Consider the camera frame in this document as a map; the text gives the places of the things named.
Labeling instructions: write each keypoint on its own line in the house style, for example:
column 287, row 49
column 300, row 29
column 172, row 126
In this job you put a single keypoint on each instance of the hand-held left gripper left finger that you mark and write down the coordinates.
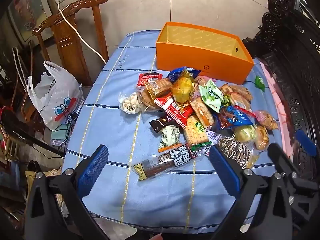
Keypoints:
column 93, row 172

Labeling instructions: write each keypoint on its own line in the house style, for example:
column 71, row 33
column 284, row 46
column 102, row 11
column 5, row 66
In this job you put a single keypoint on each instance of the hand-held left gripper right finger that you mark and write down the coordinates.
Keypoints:
column 221, row 166

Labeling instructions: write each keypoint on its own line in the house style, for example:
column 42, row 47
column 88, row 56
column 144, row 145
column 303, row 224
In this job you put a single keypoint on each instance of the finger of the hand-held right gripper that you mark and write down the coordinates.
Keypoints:
column 281, row 157
column 304, row 142

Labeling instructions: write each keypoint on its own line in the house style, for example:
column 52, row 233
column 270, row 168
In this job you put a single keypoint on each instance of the sausage stick packet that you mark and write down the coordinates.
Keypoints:
column 165, row 163

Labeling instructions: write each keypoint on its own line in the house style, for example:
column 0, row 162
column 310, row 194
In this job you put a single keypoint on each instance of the brown round cookie packet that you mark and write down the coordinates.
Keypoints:
column 147, row 101

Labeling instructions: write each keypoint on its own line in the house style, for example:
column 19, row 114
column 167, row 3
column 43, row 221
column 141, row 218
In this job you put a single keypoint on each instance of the orange cardboard box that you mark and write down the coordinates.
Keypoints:
column 200, row 60

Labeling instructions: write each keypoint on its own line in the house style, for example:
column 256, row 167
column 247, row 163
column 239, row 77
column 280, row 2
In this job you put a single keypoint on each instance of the person's left hand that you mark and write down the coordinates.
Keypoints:
column 157, row 237

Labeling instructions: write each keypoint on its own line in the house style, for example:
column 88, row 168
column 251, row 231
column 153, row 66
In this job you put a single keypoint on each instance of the round bun packet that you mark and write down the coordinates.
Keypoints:
column 261, row 137

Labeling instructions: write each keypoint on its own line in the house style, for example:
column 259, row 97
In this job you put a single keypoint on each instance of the purple and white packet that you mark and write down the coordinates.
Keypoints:
column 212, row 136

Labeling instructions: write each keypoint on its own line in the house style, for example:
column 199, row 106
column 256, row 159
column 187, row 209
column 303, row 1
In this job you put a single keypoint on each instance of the yellow cake clear packet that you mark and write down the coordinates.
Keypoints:
column 246, row 133

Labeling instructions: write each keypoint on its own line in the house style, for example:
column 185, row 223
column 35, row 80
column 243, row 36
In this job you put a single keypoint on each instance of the green square biscuit packet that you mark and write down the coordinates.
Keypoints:
column 195, row 132

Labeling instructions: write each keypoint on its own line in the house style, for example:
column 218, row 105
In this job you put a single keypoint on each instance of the blue checked tablecloth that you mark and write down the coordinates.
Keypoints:
column 112, row 120

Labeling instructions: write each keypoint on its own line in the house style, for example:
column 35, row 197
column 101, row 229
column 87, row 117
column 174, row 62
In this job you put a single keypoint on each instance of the green and white snack packet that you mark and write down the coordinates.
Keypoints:
column 211, row 95

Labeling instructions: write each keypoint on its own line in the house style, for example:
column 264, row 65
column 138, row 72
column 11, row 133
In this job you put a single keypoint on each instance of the clear brown biscuit packet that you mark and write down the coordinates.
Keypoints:
column 237, row 95

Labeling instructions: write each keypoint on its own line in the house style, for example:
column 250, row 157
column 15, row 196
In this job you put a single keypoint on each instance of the black chocolate packet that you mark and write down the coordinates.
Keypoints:
column 160, row 123

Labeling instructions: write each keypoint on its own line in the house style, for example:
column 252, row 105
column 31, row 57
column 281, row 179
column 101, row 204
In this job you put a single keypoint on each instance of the golden wrapped cake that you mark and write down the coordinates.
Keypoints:
column 183, row 90

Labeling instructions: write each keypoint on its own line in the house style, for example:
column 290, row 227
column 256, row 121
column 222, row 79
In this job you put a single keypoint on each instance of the white plastic bag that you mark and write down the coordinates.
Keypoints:
column 57, row 92

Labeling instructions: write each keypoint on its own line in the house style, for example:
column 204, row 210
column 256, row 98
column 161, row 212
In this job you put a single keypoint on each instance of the dark carved wooden furniture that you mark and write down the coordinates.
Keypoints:
column 287, row 42

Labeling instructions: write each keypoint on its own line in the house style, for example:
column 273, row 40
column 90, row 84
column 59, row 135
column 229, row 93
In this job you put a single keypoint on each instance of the dark blue snack packet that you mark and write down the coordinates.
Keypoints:
column 176, row 73

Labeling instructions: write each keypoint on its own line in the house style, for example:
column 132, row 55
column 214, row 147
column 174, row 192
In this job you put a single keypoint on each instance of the flat red snack packet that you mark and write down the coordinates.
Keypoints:
column 147, row 76

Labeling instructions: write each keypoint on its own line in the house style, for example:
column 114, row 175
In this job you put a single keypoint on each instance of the carved wooden chair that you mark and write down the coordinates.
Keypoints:
column 72, row 45

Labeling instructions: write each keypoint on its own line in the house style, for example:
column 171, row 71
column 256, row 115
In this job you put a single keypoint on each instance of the framed picture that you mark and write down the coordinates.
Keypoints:
column 27, row 12

